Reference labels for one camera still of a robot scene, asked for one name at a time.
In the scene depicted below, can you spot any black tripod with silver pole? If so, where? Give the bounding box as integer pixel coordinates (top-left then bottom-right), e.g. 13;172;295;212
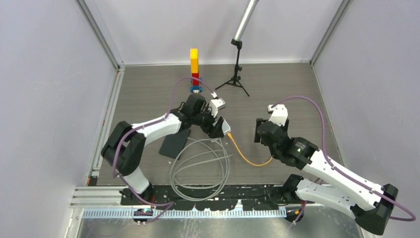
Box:
216;0;259;97

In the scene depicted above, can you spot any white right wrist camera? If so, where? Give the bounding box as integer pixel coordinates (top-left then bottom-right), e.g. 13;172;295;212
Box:
267;104;288;126

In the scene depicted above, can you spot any dark grey foam pad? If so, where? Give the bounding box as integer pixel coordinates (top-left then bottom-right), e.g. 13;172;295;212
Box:
158;129;191;159

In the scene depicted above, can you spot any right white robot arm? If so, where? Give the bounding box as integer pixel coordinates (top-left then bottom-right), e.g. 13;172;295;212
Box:
254;118;399;236

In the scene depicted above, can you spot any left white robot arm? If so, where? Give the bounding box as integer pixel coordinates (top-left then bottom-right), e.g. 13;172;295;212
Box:
101;93;228;205

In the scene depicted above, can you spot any white network switch box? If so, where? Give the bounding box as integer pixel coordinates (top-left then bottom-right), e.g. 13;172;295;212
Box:
215;117;231;138

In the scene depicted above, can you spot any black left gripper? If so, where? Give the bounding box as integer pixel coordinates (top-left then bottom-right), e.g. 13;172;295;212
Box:
192;105;223;139

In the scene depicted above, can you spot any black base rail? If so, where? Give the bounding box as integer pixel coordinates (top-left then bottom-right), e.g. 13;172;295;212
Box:
120;184;304;222

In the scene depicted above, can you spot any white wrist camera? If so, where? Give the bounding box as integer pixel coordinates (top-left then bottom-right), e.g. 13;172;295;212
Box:
209;92;226;118
267;104;288;126

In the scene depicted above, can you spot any grey ethernet cable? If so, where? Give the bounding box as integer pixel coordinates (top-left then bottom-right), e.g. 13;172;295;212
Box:
169;137;234;202

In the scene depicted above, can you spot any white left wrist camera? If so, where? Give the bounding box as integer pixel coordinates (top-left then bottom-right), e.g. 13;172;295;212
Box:
209;92;226;118

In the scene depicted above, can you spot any yellow ethernet cable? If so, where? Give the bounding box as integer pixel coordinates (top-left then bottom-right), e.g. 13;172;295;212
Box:
227;132;273;167

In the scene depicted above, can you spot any colourful toy block tower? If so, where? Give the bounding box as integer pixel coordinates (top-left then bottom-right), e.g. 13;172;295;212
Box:
190;48;202;93

